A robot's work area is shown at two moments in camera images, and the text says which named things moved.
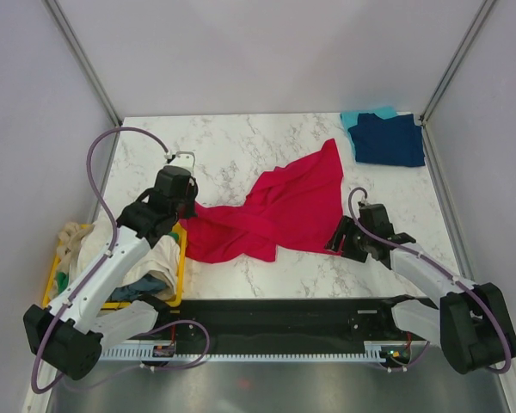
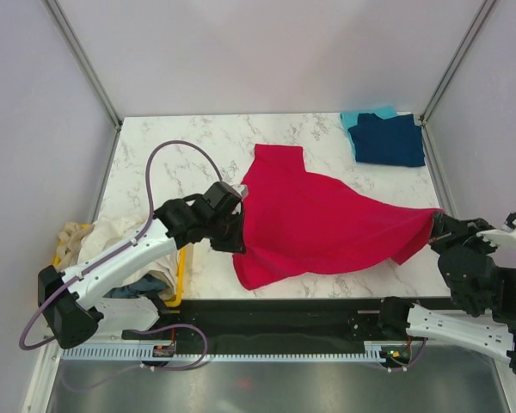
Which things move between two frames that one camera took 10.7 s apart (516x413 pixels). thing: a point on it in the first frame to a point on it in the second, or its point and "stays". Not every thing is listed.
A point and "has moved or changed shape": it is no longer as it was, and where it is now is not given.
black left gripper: (190, 212) to (236, 244)
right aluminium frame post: (484, 8) stays
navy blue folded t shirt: (391, 141) stays
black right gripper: (342, 229) to (445, 229)
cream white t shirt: (76, 242) stays
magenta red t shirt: (296, 208) has moved or changed shape
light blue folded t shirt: (350, 120) stays
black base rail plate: (279, 324) stays
